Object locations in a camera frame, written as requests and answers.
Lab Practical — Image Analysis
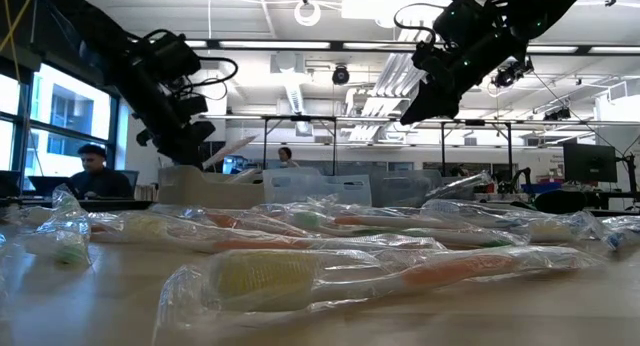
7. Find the large window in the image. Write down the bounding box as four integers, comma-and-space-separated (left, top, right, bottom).
0, 60, 122, 197

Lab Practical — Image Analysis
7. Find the black chair back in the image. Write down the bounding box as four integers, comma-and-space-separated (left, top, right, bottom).
532, 189, 589, 215

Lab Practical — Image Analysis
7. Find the black ceiling spotlight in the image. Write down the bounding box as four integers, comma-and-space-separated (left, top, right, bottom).
331, 64, 352, 87

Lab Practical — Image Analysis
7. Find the black laptop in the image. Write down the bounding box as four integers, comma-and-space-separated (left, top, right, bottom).
27, 175, 72, 198

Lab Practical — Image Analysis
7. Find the grey translucent plastic bin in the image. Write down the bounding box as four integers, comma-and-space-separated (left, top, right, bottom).
370, 168, 476, 208

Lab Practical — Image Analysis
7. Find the white plastic bin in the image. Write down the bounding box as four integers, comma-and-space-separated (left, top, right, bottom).
157, 164, 266, 210

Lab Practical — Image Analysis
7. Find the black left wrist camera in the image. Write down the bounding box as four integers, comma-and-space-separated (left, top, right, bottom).
148, 29, 202, 83

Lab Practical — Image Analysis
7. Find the dark desk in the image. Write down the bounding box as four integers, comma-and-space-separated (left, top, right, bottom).
0, 198, 160, 213

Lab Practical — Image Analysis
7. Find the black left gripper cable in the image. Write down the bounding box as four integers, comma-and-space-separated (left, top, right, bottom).
143, 28, 240, 103

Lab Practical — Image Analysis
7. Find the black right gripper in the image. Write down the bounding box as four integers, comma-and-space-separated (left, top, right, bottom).
401, 29, 530, 126

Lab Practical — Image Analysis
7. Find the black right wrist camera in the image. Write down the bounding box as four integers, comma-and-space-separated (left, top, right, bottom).
433, 0, 490, 46

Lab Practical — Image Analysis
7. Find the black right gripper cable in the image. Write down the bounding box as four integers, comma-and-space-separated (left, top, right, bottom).
392, 2, 454, 50

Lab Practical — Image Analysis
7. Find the long ceiling light strip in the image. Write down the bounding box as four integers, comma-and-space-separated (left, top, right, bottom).
184, 35, 640, 56

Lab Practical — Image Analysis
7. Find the seated person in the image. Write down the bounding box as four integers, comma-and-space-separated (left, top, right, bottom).
67, 143, 136, 200

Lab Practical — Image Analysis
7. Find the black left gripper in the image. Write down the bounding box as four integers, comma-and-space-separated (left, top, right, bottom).
119, 68, 217, 168

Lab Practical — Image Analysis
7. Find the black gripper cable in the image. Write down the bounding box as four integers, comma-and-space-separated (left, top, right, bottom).
392, 2, 454, 50
143, 28, 240, 103

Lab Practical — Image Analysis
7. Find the black monitor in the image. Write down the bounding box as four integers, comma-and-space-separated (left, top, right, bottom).
562, 142, 619, 184

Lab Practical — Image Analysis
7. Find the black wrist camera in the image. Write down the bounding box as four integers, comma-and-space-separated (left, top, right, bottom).
148, 29, 202, 83
433, 0, 490, 46

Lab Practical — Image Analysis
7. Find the clear plastic bin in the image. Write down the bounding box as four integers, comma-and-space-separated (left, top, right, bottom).
263, 166, 374, 209

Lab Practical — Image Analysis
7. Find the white ring lamp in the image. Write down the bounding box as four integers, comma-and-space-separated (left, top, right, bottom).
293, 0, 323, 28

